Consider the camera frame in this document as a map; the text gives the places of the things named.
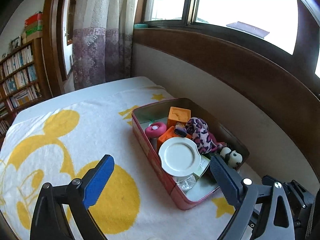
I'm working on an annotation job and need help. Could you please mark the panda figurine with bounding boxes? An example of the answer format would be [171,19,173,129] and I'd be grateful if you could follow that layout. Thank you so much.
[220,147,243,169]

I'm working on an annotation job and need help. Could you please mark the white plastic cap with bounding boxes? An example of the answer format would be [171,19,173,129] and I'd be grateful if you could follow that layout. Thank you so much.
[158,137,201,177]

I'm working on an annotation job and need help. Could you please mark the purple leopard scrunchie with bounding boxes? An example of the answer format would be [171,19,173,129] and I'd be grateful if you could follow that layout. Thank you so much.
[185,117,226,154]

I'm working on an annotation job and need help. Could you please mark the large metal spring clamp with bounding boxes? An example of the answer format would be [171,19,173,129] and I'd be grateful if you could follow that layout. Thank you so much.
[173,174,199,193]

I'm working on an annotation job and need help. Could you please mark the dark wooden headboard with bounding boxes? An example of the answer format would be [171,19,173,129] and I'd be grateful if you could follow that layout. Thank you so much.
[132,29,319,192]

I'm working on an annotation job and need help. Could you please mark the orange cube in box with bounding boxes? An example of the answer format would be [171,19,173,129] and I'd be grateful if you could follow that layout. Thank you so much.
[156,126,181,152]

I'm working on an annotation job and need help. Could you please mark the wooden bookshelf with books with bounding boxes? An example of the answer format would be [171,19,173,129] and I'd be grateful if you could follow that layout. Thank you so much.
[1,38,52,142]

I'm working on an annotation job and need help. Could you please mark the stacked boxes on shelf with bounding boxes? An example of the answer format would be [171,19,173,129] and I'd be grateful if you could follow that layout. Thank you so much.
[22,11,43,44]

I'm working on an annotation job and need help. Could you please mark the purple patterned curtain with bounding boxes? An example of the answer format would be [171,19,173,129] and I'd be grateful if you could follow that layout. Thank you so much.
[73,0,137,90]

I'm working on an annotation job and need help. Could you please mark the pink ring toy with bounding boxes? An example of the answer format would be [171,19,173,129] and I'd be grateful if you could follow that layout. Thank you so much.
[145,122,167,139]

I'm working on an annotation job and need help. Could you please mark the wooden door frame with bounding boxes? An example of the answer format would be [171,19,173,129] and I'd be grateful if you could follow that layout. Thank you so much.
[42,0,67,97]

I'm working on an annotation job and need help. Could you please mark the window with dark frame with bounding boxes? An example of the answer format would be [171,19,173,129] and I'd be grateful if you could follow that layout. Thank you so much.
[136,0,319,82]

